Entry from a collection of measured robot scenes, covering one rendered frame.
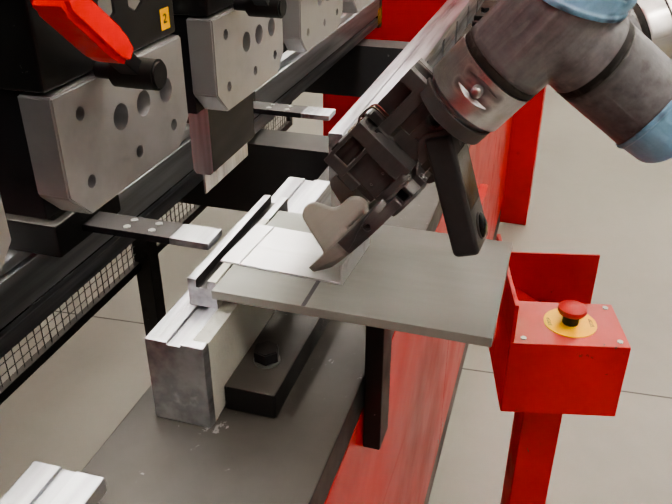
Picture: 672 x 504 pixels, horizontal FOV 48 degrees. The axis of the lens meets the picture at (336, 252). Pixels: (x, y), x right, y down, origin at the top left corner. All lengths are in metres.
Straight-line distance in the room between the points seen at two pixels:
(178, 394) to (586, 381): 0.59
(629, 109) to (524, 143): 2.34
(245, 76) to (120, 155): 0.20
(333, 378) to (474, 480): 1.17
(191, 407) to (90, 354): 1.67
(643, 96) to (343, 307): 0.30
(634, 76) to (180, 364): 0.46
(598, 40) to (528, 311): 0.58
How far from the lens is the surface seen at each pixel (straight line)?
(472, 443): 2.03
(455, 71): 0.62
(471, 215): 0.67
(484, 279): 0.74
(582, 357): 1.07
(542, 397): 1.10
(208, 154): 0.70
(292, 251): 0.77
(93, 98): 0.47
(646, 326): 2.60
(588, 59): 0.61
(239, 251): 0.77
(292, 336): 0.81
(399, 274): 0.74
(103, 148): 0.48
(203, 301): 0.75
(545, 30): 0.59
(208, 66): 0.61
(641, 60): 0.63
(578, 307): 1.08
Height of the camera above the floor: 1.38
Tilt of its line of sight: 29 degrees down
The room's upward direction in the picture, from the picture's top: straight up
